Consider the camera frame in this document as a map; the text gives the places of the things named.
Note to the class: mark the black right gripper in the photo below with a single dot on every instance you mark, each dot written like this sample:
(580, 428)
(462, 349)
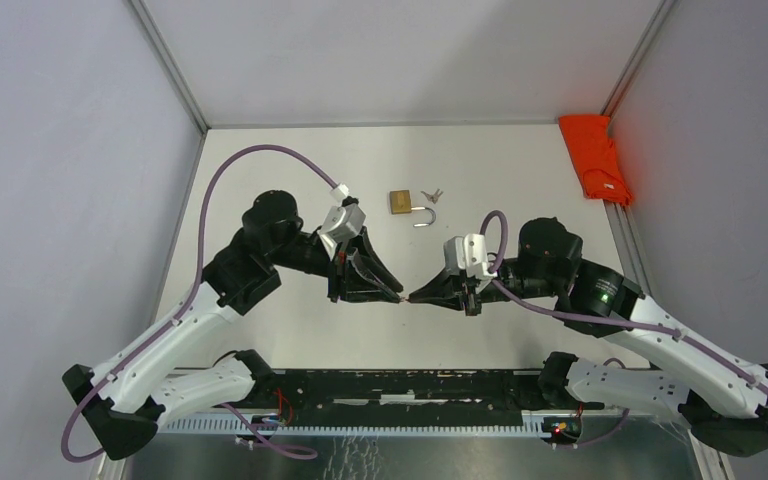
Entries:
(450, 290)

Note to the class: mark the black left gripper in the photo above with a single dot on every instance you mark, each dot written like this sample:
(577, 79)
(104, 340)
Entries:
(350, 272)

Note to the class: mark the large brass padlock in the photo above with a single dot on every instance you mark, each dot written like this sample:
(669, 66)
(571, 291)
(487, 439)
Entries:
(400, 203)

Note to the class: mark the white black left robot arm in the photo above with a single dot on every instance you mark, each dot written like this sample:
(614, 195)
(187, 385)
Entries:
(129, 398)

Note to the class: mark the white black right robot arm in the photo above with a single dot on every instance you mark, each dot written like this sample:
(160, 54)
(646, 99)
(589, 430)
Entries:
(719, 397)

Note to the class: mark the orange folded cloth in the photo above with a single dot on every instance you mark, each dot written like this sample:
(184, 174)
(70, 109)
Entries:
(595, 158)

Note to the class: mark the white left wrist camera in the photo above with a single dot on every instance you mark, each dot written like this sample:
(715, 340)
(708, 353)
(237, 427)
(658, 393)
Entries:
(343, 222)

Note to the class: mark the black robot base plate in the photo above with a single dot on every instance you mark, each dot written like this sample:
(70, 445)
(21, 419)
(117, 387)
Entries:
(405, 398)

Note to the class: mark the aluminium corner frame rail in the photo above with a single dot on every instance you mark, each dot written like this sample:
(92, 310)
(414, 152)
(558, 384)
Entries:
(638, 57)

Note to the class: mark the left aluminium frame rail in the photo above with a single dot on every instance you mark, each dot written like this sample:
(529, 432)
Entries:
(168, 63)

